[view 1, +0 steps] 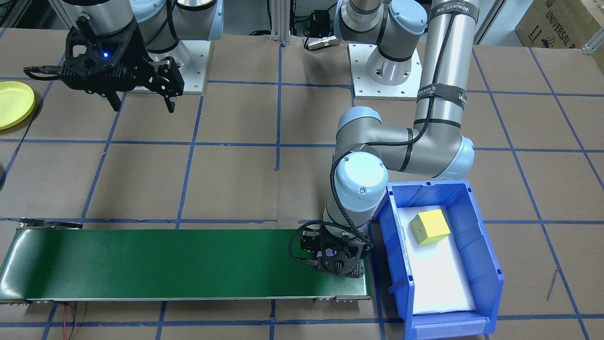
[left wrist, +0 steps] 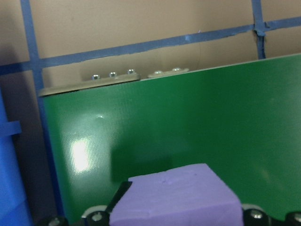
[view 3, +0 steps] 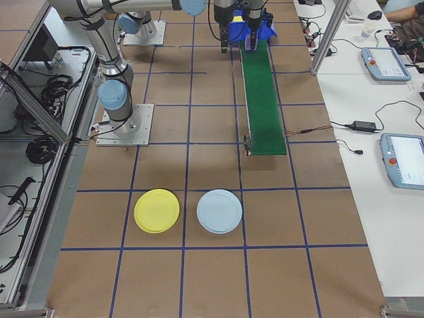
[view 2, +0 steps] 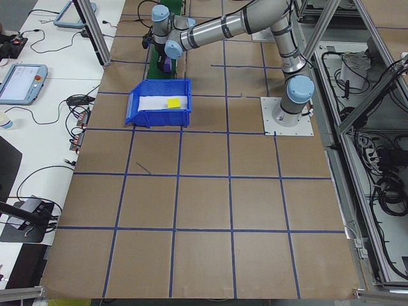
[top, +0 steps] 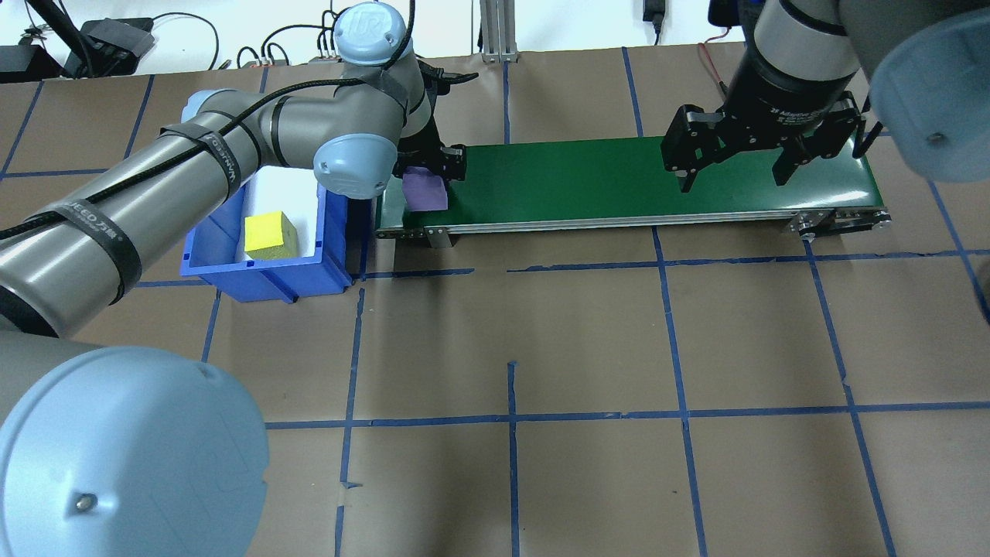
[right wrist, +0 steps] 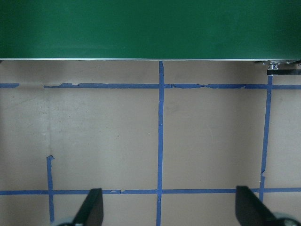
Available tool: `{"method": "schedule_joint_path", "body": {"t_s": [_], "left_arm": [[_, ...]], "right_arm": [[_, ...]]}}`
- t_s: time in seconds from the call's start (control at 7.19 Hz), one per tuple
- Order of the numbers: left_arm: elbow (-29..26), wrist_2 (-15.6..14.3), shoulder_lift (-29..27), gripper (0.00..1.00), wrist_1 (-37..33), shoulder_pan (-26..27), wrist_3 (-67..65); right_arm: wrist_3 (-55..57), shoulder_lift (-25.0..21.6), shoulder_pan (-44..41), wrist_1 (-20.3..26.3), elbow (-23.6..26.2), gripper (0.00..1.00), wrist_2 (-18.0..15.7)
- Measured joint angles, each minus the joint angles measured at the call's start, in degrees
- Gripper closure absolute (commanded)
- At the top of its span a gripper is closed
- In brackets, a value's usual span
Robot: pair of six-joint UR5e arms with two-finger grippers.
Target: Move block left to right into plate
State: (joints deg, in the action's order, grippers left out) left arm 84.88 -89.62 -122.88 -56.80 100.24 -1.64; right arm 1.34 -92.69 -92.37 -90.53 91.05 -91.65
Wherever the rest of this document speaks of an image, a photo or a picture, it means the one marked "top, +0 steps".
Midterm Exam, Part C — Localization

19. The white foam pad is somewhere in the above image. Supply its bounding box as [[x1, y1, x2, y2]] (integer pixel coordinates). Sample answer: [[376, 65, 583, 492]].
[[236, 166, 322, 260]]

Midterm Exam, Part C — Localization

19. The aluminium frame post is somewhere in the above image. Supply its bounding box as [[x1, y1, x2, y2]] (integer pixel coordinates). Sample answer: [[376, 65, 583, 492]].
[[478, 0, 519, 64]]

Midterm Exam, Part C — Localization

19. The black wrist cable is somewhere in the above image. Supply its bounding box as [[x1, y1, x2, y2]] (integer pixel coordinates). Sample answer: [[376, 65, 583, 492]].
[[853, 91, 890, 159]]

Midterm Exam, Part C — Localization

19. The purple foam block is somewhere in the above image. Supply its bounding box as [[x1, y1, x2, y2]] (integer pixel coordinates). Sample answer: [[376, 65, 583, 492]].
[[402, 166, 450, 213]]

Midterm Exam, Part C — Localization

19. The yellow foam block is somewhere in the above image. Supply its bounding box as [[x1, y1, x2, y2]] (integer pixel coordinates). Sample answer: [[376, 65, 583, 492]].
[[244, 210, 301, 261]]

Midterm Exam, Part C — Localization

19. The blue plastic bin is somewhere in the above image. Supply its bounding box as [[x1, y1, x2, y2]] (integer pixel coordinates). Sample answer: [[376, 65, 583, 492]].
[[179, 166, 358, 304]]

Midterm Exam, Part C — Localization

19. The black electronics box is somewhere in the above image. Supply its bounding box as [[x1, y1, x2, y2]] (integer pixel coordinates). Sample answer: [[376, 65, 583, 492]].
[[81, 17, 154, 77]]

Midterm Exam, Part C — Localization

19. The green conveyor belt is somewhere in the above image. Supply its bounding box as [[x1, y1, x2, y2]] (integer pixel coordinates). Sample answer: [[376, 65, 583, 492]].
[[373, 132, 892, 250]]

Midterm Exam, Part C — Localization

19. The thin red cable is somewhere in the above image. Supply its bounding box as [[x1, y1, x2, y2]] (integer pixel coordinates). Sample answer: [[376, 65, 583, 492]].
[[698, 27, 734, 97]]

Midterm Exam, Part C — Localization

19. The black slanted pole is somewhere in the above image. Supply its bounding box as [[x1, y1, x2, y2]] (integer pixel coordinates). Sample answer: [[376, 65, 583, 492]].
[[27, 0, 90, 78]]

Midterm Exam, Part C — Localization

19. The black flat device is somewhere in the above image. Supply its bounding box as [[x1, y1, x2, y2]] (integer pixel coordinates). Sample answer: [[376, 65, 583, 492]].
[[0, 45, 63, 84]]

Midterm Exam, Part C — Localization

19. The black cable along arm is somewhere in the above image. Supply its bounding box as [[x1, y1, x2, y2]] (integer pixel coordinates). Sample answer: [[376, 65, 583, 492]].
[[0, 0, 422, 241]]

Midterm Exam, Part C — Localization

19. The black hanging plug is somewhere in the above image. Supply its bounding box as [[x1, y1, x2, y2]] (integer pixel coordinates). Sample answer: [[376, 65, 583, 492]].
[[643, 0, 667, 46]]

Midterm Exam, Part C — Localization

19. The black looped cable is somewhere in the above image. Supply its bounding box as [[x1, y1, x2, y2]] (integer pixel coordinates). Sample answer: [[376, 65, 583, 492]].
[[236, 23, 337, 69]]

